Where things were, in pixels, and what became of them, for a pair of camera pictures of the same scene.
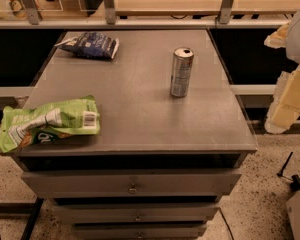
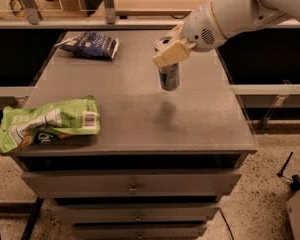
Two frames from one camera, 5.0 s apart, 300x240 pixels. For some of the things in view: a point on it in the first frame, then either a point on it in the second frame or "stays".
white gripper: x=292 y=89 to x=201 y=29
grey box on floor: x=298 y=212 stays
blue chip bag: x=93 y=44 stays
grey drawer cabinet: x=169 y=149 stays
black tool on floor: x=296 y=183 stays
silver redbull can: x=181 y=71 to x=169 y=77
